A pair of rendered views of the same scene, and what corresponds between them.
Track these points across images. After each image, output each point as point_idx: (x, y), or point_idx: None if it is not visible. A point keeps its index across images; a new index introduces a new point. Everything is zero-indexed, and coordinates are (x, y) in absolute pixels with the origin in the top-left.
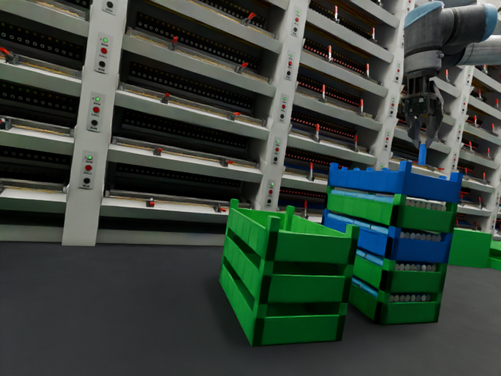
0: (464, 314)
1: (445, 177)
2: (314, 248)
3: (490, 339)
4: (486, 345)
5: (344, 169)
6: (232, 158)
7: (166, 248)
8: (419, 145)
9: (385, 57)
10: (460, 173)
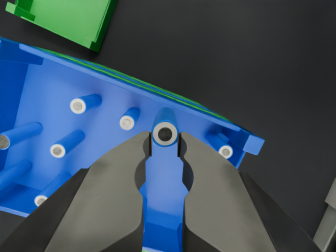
0: (207, 45)
1: (230, 155)
2: None
3: (229, 88)
4: (228, 104)
5: (0, 191)
6: None
7: None
8: (152, 142)
9: None
10: (259, 150)
